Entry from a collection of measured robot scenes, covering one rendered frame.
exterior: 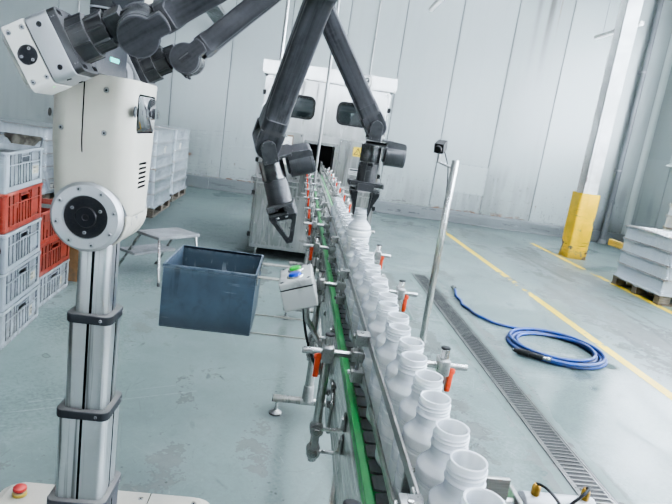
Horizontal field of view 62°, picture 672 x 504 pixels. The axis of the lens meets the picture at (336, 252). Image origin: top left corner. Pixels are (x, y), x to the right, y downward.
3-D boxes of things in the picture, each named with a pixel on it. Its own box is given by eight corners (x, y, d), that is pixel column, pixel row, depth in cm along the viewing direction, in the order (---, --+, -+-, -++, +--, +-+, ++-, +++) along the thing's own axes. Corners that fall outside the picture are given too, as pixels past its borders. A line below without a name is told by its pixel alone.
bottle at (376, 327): (354, 390, 101) (368, 304, 97) (362, 378, 106) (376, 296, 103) (386, 399, 99) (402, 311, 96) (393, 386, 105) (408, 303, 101)
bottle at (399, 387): (400, 481, 75) (421, 369, 72) (365, 461, 79) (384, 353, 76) (423, 465, 80) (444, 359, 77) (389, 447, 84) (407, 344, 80)
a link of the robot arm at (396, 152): (367, 119, 160) (371, 119, 152) (407, 125, 162) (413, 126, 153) (361, 160, 163) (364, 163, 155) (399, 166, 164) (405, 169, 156)
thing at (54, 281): (37, 310, 378) (38, 279, 373) (-28, 304, 372) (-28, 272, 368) (69, 285, 437) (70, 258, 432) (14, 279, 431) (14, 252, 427)
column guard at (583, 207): (588, 261, 936) (603, 196, 913) (565, 258, 932) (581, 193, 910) (576, 255, 974) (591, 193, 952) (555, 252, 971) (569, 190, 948)
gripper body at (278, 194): (295, 204, 137) (289, 175, 136) (295, 210, 127) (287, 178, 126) (270, 210, 137) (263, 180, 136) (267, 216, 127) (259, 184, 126)
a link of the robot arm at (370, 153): (361, 139, 160) (363, 139, 154) (384, 143, 161) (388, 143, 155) (357, 163, 161) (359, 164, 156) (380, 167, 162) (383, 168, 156)
